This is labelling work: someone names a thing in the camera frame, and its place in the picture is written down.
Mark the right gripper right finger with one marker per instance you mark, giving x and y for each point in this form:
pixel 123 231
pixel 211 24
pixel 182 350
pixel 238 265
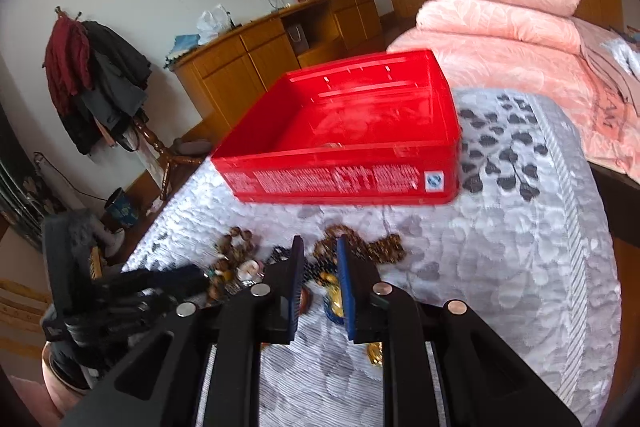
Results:
pixel 409 333

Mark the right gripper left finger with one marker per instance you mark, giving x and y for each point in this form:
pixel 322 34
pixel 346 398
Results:
pixel 266 312

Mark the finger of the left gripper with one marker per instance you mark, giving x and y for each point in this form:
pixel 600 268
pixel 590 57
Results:
pixel 179 283

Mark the gold round pendant charm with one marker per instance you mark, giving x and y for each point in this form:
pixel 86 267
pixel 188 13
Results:
pixel 333 308

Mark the wooden coat stand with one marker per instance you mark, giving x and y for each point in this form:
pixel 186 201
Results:
pixel 155 146

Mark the white grey quilted bedspread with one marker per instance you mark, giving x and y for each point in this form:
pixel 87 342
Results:
pixel 525 243

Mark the red plastic box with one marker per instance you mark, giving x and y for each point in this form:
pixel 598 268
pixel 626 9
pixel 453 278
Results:
pixel 377 129

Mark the wooden sideboard cabinet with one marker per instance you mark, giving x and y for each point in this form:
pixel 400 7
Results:
pixel 227 76

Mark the coats on rack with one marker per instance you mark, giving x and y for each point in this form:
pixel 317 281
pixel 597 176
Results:
pixel 95 76

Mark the blue folded cloth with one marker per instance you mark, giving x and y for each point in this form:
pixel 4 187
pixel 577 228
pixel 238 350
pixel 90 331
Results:
pixel 183 44

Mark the white plastic bag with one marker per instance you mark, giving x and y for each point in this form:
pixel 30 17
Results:
pixel 212 24

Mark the grey paper bag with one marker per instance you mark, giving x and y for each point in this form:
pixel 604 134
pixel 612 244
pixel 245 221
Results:
pixel 298 39

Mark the pink bed sheet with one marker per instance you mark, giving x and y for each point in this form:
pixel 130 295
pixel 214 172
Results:
pixel 608 127

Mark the lower pink folded quilt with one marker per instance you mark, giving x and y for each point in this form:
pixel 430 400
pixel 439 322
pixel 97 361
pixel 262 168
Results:
pixel 484 18

